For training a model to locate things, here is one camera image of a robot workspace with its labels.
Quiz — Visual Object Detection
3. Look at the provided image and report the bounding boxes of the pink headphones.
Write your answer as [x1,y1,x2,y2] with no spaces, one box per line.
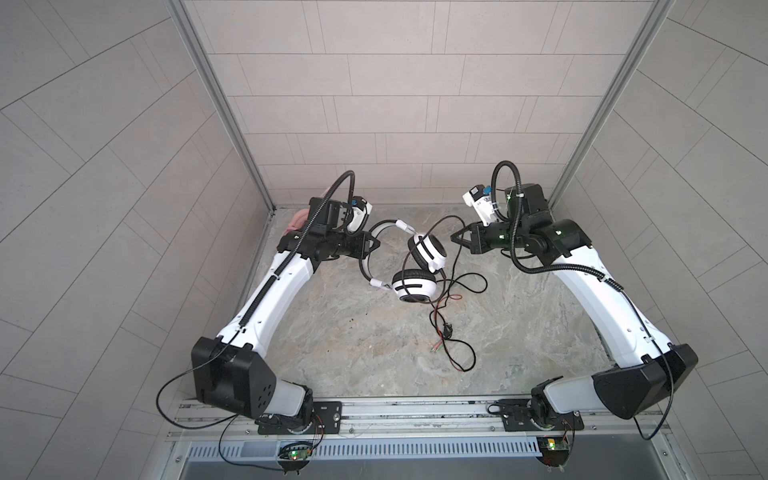
[284,208,310,235]

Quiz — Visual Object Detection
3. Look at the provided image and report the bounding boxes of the black red braided cable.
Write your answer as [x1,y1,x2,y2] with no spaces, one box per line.
[419,214,489,373]

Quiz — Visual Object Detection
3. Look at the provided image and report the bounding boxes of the white black headphones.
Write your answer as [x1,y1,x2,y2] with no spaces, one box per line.
[359,219,447,303]

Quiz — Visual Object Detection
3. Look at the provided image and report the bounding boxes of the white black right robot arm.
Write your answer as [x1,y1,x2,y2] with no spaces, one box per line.
[451,183,698,427]

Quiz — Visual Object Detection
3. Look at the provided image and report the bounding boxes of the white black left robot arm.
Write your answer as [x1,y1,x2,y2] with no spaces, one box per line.
[191,196,376,431]

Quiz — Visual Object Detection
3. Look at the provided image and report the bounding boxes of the left circuit board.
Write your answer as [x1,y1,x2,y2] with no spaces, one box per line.
[277,441,314,465]

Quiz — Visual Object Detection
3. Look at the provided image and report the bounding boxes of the circuit board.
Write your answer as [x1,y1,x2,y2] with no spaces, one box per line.
[277,441,314,465]
[536,436,572,469]

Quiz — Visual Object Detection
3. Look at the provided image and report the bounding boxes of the right circuit board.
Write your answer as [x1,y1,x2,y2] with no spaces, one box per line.
[536,436,572,469]

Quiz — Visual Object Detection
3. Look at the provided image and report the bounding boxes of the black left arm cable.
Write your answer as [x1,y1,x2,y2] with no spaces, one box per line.
[155,170,357,431]

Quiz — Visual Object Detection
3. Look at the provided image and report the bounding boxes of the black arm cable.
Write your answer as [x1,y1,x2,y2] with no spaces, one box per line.
[490,160,676,442]
[155,170,357,431]

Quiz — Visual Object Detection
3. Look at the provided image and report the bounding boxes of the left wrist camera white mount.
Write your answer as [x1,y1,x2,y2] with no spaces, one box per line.
[346,196,373,235]

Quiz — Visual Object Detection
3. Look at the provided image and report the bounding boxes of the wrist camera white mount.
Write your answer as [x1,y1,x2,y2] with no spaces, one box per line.
[462,184,499,226]
[346,196,373,235]

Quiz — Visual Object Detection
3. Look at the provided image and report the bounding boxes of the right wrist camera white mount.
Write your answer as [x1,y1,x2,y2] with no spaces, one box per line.
[462,184,499,226]

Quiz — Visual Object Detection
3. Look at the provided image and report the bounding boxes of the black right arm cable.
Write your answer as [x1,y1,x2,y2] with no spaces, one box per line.
[490,160,676,442]

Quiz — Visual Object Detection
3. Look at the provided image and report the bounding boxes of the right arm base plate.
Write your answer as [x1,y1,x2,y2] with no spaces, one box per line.
[486,398,584,432]

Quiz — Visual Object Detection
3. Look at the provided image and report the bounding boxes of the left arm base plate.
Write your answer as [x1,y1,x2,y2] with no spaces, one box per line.
[255,401,343,435]

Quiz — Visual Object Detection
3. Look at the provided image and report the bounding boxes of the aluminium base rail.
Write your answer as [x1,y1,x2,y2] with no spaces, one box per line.
[160,395,663,443]

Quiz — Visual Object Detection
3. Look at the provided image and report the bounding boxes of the aluminium corner post right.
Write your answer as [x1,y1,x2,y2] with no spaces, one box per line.
[550,0,675,208]

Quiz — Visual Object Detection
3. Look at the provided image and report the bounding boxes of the aluminium corner post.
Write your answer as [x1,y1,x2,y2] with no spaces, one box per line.
[167,0,276,212]
[550,0,675,208]

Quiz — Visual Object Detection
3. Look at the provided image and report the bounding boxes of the aluminium corner post left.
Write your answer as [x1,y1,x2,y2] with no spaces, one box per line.
[167,0,276,212]

